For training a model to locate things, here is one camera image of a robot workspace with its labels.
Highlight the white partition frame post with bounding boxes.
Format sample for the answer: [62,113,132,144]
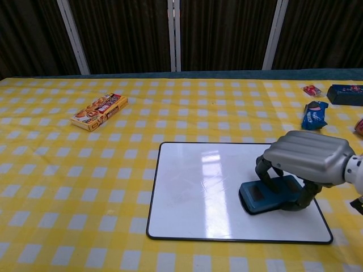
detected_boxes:
[56,0,91,75]
[262,0,284,70]
[167,0,182,72]

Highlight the small red candy packet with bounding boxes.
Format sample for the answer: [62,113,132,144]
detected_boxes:
[302,84,323,97]

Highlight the yellow white checked tablecloth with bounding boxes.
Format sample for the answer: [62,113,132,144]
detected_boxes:
[0,76,363,272]

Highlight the dark blue long box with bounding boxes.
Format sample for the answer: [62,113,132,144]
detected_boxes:
[326,84,363,107]

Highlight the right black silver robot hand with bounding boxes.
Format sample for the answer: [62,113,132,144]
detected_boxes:
[255,130,355,212]

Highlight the blue cookie packet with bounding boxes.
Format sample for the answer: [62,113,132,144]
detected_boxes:
[301,100,330,131]

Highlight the teal table cover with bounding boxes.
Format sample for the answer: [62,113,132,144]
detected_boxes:
[0,67,363,82]

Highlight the orange yellow snack box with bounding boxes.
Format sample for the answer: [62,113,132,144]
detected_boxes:
[70,92,129,133]

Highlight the blue plastic rectangular block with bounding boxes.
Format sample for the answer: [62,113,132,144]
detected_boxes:
[239,175,304,215]

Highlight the white mat board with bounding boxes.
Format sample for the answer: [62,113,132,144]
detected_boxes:
[146,141,334,245]

